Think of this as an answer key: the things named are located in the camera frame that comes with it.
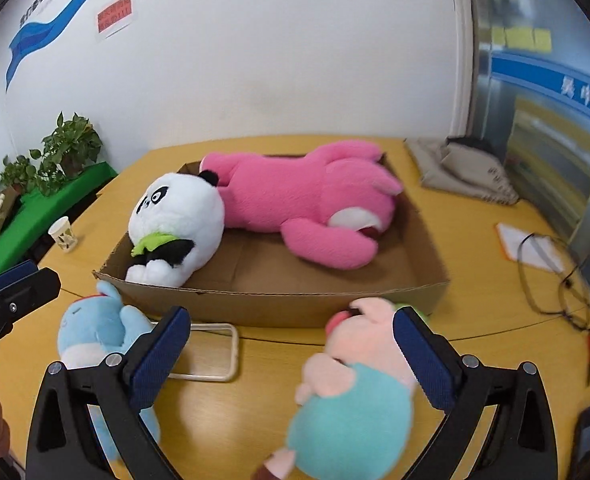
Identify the black cable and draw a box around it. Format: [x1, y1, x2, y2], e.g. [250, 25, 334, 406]
[516, 232, 590, 334]

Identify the panda plush toy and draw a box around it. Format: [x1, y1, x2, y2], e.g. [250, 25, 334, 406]
[126, 170, 225, 288]

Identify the large pink plush bear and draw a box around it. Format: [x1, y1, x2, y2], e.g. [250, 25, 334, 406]
[201, 140, 402, 270]

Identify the black phone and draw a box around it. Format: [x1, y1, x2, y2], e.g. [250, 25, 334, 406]
[572, 405, 590, 466]

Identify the pink pig plush toy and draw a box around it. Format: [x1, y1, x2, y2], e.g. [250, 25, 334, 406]
[253, 297, 417, 479]

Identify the green cloth shelf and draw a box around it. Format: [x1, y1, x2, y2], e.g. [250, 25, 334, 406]
[0, 162, 117, 273]

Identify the white paper envelope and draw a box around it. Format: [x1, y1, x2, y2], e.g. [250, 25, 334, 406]
[495, 223, 563, 274]

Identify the potted green plant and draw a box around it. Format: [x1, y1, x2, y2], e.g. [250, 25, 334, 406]
[0, 113, 103, 196]

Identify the grey canvas bag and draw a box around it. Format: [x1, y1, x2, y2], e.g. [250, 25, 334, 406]
[405, 139, 520, 206]

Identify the cardboard tray box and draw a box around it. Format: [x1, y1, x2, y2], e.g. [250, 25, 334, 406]
[96, 162, 449, 327]

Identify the blue plush toy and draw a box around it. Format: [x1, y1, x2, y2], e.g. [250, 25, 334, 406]
[56, 279, 162, 463]

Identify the red wall notice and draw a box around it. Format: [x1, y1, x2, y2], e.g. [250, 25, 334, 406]
[95, 0, 134, 40]

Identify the paper cup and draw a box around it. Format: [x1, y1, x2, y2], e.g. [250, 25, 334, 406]
[48, 216, 79, 252]

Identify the cream phone case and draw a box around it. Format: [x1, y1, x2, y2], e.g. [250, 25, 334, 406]
[169, 323, 240, 384]

